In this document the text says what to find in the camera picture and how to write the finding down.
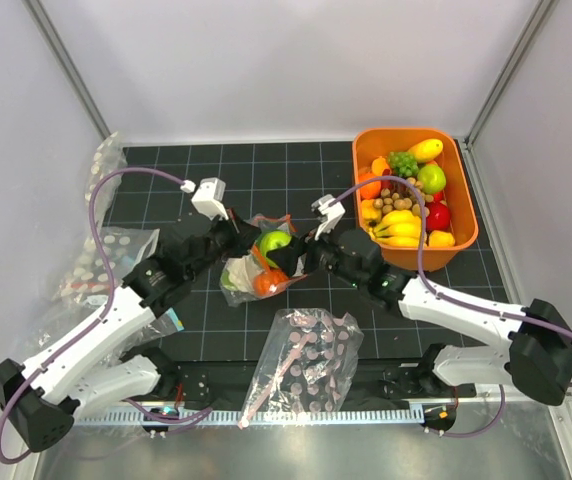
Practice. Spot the orange pumpkin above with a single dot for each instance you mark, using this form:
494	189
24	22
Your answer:
270	283

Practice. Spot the green apple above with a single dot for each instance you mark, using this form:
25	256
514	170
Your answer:
432	178
273	240

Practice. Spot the yellow mango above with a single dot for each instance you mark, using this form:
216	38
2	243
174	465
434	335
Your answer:
426	150

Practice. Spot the orange plastic basket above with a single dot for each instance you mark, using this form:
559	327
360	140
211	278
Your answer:
376	142

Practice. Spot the white cauliflower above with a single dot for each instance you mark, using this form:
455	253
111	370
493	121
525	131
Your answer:
238	274

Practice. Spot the clear bag orange zipper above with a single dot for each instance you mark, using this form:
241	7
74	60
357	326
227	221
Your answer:
265	224

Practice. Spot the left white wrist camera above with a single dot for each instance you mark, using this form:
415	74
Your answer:
208	198

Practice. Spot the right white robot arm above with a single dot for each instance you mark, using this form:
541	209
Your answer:
528	348

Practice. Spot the orange tangerine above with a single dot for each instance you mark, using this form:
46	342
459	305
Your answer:
371	186

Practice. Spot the small orange persimmon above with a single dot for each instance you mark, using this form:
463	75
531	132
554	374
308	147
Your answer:
380	167

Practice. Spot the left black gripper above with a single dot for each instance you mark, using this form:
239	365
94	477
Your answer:
242	235

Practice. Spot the clear bag white dots upright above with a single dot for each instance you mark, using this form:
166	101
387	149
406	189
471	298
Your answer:
108	157

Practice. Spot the red pomegranate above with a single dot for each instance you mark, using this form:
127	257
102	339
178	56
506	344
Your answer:
438	218

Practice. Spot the aluminium cable rail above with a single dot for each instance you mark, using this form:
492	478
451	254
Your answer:
126	415

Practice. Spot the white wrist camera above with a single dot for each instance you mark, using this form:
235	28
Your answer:
208	198
329	212

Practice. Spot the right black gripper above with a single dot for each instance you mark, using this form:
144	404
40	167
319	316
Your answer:
299	245

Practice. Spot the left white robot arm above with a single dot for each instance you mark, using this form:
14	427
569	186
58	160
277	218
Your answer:
43	396

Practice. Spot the yellow lemon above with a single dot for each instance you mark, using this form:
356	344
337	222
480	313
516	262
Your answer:
441	239

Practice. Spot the brown longan cluster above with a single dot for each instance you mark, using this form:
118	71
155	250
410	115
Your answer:
398	197

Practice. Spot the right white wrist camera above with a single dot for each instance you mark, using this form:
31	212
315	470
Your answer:
329	212

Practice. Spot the clear bag pink dots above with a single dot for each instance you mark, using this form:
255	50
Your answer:
306	366

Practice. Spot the clear bag white dots flat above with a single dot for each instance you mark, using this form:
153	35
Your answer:
86	275

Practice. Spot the green grapes bunch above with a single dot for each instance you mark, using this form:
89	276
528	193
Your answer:
403	164

